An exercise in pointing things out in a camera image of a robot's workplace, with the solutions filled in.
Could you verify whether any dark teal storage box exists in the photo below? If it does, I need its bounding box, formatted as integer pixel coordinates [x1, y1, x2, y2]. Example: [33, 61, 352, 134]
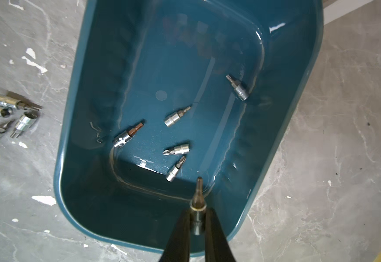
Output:
[54, 1, 323, 253]

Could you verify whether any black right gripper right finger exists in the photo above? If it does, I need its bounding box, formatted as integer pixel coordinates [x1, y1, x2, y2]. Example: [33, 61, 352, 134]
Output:
[205, 208, 236, 262]

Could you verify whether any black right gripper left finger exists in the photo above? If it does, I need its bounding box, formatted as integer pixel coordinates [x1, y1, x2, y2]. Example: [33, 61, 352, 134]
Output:
[159, 209, 190, 262]

